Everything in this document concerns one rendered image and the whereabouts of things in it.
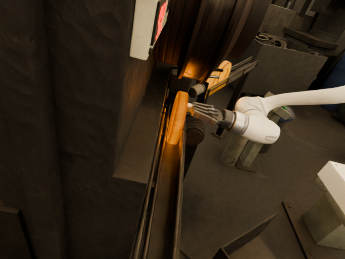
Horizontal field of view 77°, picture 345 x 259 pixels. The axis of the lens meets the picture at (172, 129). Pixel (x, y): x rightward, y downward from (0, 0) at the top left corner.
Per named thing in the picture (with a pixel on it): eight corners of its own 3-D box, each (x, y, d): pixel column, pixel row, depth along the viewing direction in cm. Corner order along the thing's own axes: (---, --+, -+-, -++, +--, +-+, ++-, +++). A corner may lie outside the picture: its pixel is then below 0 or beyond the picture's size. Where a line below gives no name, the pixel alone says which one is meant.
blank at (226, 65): (217, 63, 126) (222, 65, 124) (230, 57, 136) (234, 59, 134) (210, 86, 136) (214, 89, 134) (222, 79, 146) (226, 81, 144)
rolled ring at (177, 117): (192, 85, 67) (181, 82, 67) (180, 142, 64) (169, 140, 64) (182, 100, 86) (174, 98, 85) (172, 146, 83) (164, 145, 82)
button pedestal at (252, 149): (237, 171, 175) (275, 106, 140) (232, 151, 194) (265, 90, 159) (256, 174, 176) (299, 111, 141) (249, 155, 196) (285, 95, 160)
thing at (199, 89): (186, 94, 118) (188, 85, 114) (195, 90, 124) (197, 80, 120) (195, 99, 116) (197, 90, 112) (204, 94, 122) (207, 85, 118)
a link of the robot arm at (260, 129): (239, 142, 87) (233, 125, 98) (273, 152, 89) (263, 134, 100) (252, 120, 81) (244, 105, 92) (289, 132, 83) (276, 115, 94)
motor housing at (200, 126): (163, 190, 142) (184, 125, 112) (166, 166, 160) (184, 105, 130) (181, 194, 143) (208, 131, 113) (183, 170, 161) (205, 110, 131)
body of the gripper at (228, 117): (227, 133, 86) (205, 127, 85) (224, 122, 93) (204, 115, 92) (236, 118, 82) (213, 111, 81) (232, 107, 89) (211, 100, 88)
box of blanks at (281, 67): (235, 100, 288) (263, 40, 243) (214, 74, 351) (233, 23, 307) (296, 107, 317) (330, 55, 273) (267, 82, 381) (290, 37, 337)
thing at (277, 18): (254, 56, 524) (277, 5, 461) (284, 76, 442) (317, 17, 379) (236, 53, 505) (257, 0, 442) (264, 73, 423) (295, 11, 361)
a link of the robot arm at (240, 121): (235, 127, 95) (223, 123, 94) (245, 110, 90) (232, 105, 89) (239, 139, 87) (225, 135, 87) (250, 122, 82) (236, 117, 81)
